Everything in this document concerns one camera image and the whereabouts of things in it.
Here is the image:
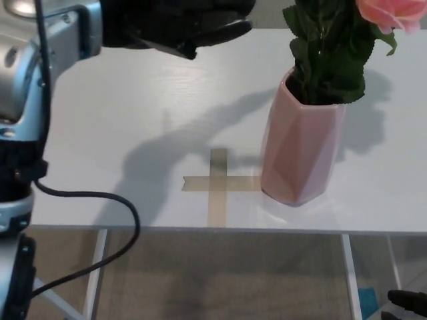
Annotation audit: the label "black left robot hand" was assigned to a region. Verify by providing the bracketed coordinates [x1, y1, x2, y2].
[99, 0, 256, 61]

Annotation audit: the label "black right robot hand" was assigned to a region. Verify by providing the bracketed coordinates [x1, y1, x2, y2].
[380, 289, 427, 320]

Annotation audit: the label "pink rose bouquet green stems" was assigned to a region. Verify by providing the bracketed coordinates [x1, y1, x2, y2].
[282, 0, 423, 106]

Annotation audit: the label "pink faceted ceramic vase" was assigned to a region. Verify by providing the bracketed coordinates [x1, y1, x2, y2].
[260, 68, 348, 207]

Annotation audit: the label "teal floor object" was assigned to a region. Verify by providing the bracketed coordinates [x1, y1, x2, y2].
[358, 286, 380, 316]

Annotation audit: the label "white table leg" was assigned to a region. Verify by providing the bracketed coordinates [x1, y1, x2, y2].
[340, 234, 363, 320]
[81, 229, 109, 320]
[386, 235, 403, 291]

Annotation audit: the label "tan tape strip crosswise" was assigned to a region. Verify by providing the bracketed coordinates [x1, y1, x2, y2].
[182, 175, 263, 193]

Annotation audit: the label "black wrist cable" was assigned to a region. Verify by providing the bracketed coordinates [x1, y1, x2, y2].
[31, 0, 141, 301]

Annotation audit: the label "light blue frame bar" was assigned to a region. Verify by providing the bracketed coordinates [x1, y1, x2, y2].
[33, 276, 83, 320]

